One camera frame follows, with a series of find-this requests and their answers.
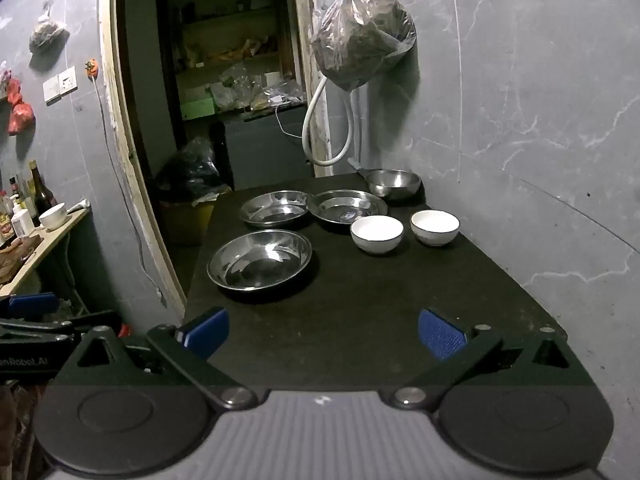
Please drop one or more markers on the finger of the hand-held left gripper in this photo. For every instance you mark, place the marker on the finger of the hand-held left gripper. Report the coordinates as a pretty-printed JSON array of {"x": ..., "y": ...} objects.
[
  {"x": 45, "y": 329},
  {"x": 30, "y": 303}
]

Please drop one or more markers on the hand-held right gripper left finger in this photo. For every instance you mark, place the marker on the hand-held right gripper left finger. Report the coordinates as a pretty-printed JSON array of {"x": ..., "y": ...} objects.
[{"x": 207, "y": 331}]

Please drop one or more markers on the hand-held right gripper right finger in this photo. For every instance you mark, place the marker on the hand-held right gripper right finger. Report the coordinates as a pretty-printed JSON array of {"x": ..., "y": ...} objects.
[{"x": 440, "y": 336}]

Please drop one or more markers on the large steel plate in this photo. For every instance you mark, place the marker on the large steel plate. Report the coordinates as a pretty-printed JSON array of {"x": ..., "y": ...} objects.
[{"x": 260, "y": 260}]

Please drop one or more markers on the white ceramic bowl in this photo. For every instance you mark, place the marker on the white ceramic bowl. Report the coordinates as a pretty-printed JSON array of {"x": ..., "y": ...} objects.
[
  {"x": 376, "y": 234},
  {"x": 435, "y": 227}
]

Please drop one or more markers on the deep steel bowl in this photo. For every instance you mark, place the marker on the deep steel bowl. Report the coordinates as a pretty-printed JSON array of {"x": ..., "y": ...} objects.
[{"x": 392, "y": 182}]

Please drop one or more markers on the wooden cutting board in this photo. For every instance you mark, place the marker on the wooden cutting board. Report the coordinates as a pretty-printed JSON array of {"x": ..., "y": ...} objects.
[{"x": 17, "y": 257}]

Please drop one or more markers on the wooden shelf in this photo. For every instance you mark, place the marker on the wooden shelf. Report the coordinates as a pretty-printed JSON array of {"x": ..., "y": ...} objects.
[{"x": 55, "y": 237}]

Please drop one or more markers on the red label jar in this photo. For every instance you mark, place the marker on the red label jar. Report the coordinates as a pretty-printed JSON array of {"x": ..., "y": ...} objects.
[{"x": 6, "y": 230}]

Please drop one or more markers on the white plastic bottle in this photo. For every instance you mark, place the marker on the white plastic bottle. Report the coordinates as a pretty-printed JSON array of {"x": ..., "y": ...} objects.
[{"x": 22, "y": 222}]

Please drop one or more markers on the white spoon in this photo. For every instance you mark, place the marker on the white spoon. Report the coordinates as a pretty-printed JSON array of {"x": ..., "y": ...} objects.
[{"x": 77, "y": 206}]

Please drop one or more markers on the dark glass bottle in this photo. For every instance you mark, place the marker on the dark glass bottle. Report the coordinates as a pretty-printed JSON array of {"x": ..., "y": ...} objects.
[{"x": 41, "y": 195}]

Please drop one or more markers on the yellow bin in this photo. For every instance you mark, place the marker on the yellow bin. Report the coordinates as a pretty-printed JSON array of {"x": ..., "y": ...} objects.
[{"x": 187, "y": 220}]

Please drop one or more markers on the black trash bag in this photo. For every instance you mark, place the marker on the black trash bag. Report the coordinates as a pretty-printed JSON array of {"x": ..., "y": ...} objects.
[{"x": 192, "y": 170}]

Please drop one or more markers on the dark cabinet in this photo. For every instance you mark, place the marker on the dark cabinet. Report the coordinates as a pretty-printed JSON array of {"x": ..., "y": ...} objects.
[{"x": 270, "y": 155}]

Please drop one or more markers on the small red plastic bag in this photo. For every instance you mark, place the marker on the small red plastic bag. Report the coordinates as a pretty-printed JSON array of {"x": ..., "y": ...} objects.
[{"x": 13, "y": 91}]

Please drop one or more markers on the green box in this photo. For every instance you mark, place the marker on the green box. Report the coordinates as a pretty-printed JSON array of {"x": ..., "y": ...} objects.
[{"x": 199, "y": 109}]

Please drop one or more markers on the small hanging plastic bag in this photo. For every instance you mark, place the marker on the small hanging plastic bag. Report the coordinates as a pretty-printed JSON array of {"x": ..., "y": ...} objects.
[{"x": 46, "y": 32}]

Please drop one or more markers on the cluttered storage shelf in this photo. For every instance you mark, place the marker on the cluttered storage shelf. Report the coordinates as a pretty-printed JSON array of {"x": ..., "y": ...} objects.
[{"x": 225, "y": 60}]

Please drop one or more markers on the large hanging plastic bag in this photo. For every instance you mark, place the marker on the large hanging plastic bag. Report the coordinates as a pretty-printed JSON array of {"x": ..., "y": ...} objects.
[{"x": 362, "y": 35}]

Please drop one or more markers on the cream door frame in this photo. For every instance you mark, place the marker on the cream door frame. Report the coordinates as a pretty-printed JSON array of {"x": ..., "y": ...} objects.
[{"x": 116, "y": 110}]

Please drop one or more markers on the white wall switch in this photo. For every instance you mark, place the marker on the white wall switch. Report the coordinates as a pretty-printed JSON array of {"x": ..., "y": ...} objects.
[{"x": 60, "y": 85}]

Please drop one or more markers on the white wall pipe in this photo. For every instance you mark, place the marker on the white wall pipe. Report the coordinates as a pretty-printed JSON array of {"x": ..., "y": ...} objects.
[{"x": 361, "y": 125}]

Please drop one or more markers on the orange wall hook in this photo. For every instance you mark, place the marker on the orange wall hook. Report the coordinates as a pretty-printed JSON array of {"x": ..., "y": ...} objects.
[{"x": 91, "y": 69}]

